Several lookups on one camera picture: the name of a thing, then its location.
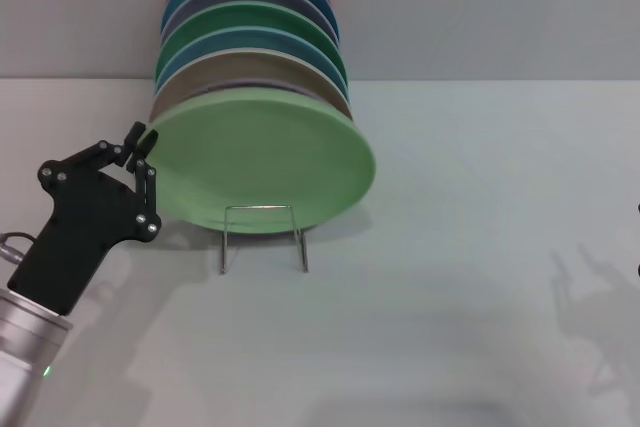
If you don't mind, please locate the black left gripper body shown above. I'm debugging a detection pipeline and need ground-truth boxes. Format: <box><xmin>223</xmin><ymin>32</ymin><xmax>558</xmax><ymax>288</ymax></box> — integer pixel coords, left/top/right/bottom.
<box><xmin>7</xmin><ymin>166</ymin><xmax>164</xmax><ymax>318</ymax></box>

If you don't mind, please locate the light green plate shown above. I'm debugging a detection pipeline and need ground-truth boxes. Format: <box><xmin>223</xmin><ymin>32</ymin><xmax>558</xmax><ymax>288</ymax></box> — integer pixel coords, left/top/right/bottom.
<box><xmin>148</xmin><ymin>86</ymin><xmax>377</xmax><ymax>236</ymax></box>

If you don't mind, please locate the beige plate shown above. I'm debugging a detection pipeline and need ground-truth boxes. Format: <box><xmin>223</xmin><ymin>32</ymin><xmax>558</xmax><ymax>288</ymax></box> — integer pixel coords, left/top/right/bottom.
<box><xmin>148</xmin><ymin>47</ymin><xmax>355</xmax><ymax>123</ymax></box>

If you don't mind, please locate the lavender plate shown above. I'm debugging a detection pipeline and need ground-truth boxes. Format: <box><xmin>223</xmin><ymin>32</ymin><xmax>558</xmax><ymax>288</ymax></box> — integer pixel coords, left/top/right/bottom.
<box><xmin>202</xmin><ymin>77</ymin><xmax>321</xmax><ymax>98</ymax></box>

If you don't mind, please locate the light blue plate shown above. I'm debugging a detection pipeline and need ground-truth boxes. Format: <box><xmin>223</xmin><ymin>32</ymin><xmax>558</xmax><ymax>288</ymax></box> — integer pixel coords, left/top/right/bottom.
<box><xmin>153</xmin><ymin>25</ymin><xmax>350</xmax><ymax>96</ymax></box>

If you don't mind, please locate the dark green plate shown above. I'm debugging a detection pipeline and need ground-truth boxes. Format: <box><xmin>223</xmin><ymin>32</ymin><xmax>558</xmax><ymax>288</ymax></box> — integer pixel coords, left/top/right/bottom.
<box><xmin>155</xmin><ymin>0</ymin><xmax>346</xmax><ymax>76</ymax></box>

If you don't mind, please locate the left gripper cable with connector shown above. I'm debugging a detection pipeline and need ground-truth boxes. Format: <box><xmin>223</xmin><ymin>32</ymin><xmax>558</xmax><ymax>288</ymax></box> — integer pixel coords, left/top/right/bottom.
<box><xmin>0</xmin><ymin>231</ymin><xmax>37</xmax><ymax>264</ymax></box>

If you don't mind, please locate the metal wire plate rack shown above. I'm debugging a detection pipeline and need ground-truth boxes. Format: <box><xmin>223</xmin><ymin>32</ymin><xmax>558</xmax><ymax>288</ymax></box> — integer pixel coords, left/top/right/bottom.
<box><xmin>218</xmin><ymin>204</ymin><xmax>310</xmax><ymax>276</ymax></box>

